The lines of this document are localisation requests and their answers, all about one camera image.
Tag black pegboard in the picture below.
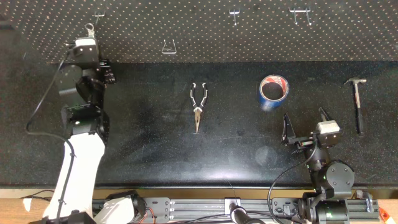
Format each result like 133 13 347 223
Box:
0 0 398 64

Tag black cable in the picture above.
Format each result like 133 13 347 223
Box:
267 141 318 224
25 46 77 224

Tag thin black wire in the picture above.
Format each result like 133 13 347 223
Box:
19 189 55 200

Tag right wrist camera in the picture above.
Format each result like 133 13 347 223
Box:
315 119 341 135

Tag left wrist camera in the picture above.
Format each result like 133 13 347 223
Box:
75 37 96 47

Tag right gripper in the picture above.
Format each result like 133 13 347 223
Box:
280 107 331 148

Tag mounting rail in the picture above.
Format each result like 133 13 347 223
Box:
92 189 381 224

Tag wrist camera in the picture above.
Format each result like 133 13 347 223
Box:
315 119 341 135
75 37 96 47

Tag hammer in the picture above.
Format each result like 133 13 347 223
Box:
343 77 368 135

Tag black and white pliers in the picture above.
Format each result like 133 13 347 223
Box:
190 82 208 134

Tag roll of blue tape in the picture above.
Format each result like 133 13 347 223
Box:
258 74 290 111

